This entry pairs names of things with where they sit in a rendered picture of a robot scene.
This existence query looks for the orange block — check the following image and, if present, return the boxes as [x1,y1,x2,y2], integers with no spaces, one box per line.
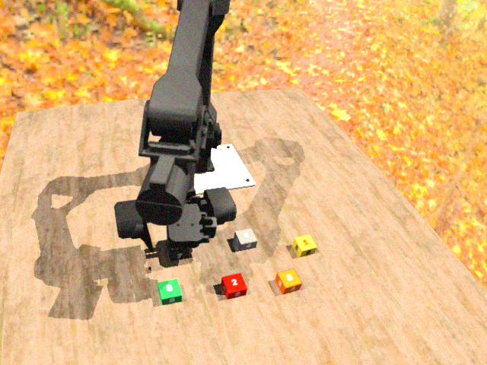
[275,269,302,294]

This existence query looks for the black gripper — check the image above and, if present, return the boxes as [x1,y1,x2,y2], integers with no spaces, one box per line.
[114,177,237,252]

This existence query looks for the yellow digit block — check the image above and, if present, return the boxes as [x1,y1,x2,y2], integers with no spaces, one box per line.
[292,235,317,258]

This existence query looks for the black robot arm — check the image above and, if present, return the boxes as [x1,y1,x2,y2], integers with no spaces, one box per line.
[135,0,230,249]

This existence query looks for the red block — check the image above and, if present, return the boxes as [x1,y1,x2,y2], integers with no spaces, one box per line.
[221,274,247,300]

